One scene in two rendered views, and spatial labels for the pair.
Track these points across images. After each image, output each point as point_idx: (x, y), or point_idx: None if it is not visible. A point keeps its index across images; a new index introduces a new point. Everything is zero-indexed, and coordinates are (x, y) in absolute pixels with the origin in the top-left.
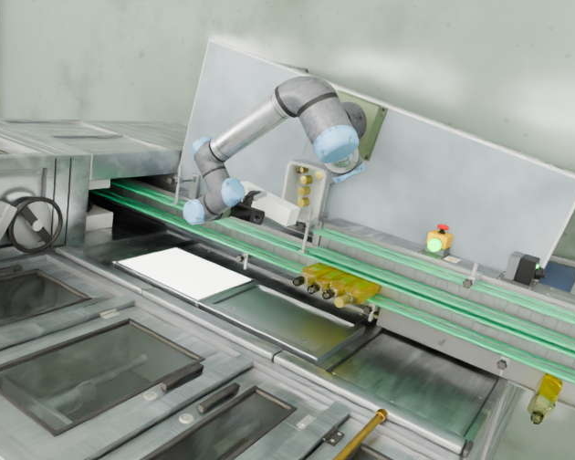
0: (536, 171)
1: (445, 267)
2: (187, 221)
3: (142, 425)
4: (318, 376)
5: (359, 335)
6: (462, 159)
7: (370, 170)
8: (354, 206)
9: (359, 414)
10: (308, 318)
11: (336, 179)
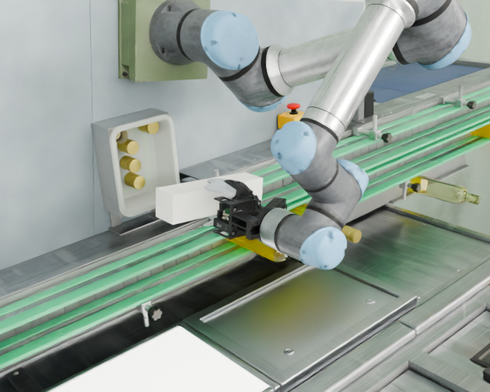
0: (334, 7)
1: None
2: (330, 267)
3: None
4: (453, 302)
5: None
6: (279, 23)
7: (193, 85)
8: (188, 144)
9: None
10: (305, 290)
11: (275, 105)
